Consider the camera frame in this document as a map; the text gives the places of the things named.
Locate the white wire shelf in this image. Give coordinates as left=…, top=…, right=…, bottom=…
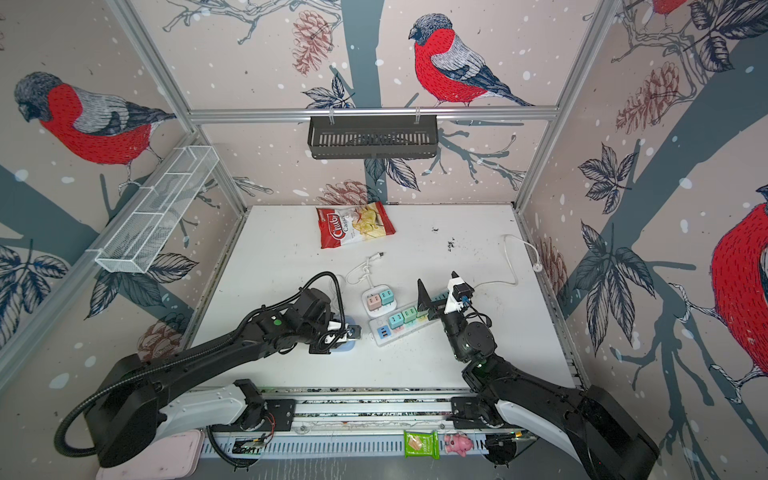
left=95, top=145, right=219, bottom=273

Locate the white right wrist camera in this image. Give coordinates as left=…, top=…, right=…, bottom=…
left=444, top=277, right=475, bottom=313

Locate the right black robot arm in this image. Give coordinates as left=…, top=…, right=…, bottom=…
left=417, top=273, right=659, bottom=479

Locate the green charger plug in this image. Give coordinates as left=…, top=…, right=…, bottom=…
left=402, top=307, right=418, bottom=324

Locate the pink tray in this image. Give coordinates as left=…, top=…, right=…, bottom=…
left=96, top=430, right=204, bottom=480

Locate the green snack packet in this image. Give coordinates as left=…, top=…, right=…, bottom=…
left=403, top=431, right=440, bottom=460

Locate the white socket cable with plug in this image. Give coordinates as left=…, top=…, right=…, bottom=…
left=343, top=251, right=385, bottom=288

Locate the pink pig toy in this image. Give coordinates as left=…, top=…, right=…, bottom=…
left=443, top=432, right=474, bottom=458

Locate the red chips bag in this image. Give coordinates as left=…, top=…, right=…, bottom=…
left=316, top=202, right=396, bottom=249

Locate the black wall basket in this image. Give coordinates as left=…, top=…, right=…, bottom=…
left=307, top=115, right=439, bottom=160

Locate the pink charger plug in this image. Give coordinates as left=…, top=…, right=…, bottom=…
left=366, top=294, right=382, bottom=311

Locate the teal charger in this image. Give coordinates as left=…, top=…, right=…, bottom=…
left=379, top=289, right=395, bottom=306

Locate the light green charger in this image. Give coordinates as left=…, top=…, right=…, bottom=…
left=336, top=337, right=354, bottom=349

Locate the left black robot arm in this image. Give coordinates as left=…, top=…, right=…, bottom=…
left=53, top=282, right=361, bottom=468

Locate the long white power strip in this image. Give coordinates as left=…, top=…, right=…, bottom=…
left=369, top=302, right=439, bottom=347

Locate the white square power socket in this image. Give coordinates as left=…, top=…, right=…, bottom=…
left=361, top=285, right=397, bottom=319

